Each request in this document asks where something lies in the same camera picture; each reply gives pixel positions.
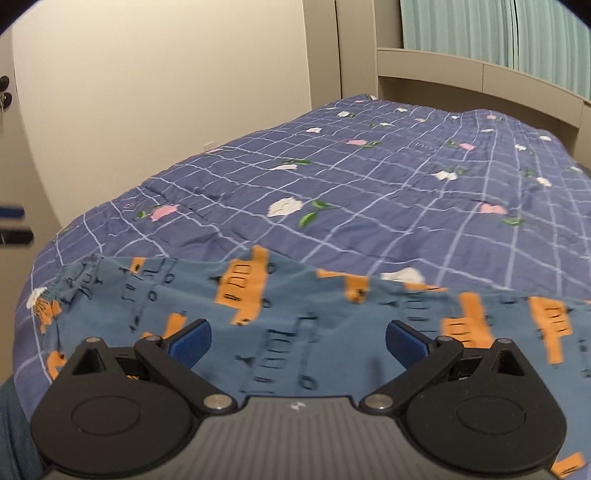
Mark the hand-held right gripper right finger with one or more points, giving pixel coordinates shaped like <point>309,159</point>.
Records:
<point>408,344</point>

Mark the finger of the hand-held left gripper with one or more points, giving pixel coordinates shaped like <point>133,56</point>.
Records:
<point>16,237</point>
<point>11,212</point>

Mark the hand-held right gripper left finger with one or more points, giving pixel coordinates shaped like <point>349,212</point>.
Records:
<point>191,344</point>

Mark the blue pants with orange print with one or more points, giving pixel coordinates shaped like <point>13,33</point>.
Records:
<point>286,323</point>

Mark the white door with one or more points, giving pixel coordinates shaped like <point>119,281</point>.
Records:
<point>21,152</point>

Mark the door lock with key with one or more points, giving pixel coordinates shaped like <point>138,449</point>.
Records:
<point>4,100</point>

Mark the purple checked bed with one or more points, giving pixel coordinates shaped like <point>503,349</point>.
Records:
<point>369,184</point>

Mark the person's blue trouser leg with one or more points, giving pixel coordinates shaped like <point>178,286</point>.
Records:
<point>16,434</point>

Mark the beige headboard shelf unit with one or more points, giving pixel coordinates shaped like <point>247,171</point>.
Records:
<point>461,74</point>

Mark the beige tall wardrobe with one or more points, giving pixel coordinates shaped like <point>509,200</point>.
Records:
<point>355,50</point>

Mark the teal curtain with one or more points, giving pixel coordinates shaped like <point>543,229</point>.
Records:
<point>551,46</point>
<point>455,32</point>

